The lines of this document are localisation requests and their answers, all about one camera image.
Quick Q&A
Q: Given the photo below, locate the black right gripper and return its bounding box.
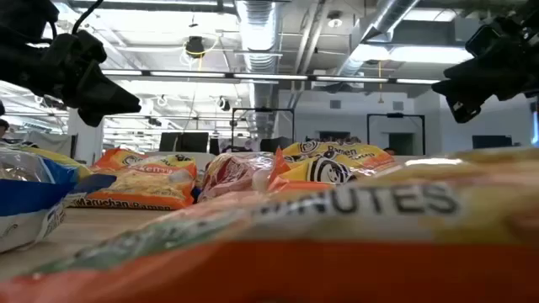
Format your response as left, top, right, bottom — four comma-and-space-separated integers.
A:
431, 12, 539, 125

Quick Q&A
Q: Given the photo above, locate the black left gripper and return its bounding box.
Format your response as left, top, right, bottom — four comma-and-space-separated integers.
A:
40, 29, 142, 128

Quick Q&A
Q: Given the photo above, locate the orange Maruchan noodle pack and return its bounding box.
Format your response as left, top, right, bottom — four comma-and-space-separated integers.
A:
0, 146, 539, 303
268, 146, 367, 194
68, 147, 199, 211
280, 141, 398, 172

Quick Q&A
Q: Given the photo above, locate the blue Maruchan noodle pack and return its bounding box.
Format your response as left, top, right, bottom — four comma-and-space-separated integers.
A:
0, 145, 118, 254
19, 145, 93, 181

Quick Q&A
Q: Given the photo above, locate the red Maruchan noodle pack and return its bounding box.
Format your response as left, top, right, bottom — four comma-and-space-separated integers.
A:
196, 151, 280, 203

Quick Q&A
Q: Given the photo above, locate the grey cloth partition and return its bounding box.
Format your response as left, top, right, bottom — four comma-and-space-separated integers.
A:
24, 130, 73, 158

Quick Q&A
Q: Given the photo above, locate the blue lit screen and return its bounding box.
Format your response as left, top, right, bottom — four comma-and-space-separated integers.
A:
530, 100, 539, 147

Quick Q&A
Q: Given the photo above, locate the black computer monitor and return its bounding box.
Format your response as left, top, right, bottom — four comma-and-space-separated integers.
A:
157, 131, 211, 153

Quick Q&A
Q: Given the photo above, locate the long LED light bar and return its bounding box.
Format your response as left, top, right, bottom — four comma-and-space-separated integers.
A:
100, 68, 442, 86

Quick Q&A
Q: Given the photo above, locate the black office chair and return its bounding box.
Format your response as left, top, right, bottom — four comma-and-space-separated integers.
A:
259, 136, 295, 154

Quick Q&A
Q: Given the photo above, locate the dark wall screen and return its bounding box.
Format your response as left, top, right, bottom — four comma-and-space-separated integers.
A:
471, 134, 514, 150

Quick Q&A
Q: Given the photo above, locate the black metal frame stand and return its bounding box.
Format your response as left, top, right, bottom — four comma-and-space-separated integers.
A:
230, 107, 296, 154
366, 112, 427, 157

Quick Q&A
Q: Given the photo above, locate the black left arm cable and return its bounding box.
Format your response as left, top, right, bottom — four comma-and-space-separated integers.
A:
70, 0, 105, 37

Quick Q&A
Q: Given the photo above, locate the black hanging ceiling camera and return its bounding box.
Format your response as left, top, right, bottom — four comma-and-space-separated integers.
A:
184, 35, 207, 59

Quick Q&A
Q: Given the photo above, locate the silver ribbed ventilation duct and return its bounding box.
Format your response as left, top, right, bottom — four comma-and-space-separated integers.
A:
233, 0, 282, 140

